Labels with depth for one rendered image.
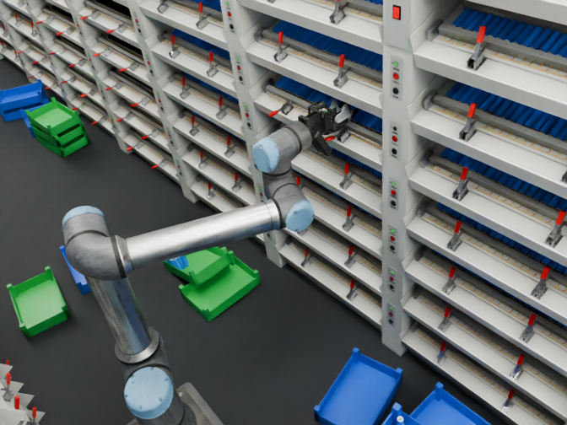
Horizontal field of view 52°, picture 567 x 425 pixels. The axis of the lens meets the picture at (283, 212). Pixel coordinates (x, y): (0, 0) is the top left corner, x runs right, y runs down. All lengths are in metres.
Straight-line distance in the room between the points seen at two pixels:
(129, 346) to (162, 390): 0.18
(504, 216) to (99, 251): 1.04
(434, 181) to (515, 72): 0.43
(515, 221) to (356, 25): 0.66
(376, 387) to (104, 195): 1.89
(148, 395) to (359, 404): 0.78
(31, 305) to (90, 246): 1.40
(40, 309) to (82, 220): 1.29
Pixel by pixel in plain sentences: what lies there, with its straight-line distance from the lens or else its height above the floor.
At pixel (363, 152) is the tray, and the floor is 0.89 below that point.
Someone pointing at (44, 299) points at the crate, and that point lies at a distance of 2.93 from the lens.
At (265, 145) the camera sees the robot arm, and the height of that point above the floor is 1.03.
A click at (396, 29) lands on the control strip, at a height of 1.33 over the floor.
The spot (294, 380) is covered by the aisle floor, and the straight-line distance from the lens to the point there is 2.31.
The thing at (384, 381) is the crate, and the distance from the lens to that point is 2.29.
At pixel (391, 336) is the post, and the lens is 2.31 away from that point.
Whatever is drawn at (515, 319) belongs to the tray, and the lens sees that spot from 1.86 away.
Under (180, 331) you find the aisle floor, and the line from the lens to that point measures 2.55.
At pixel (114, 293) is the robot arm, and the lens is 1.79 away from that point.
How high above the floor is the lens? 1.95
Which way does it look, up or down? 41 degrees down
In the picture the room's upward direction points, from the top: 8 degrees counter-clockwise
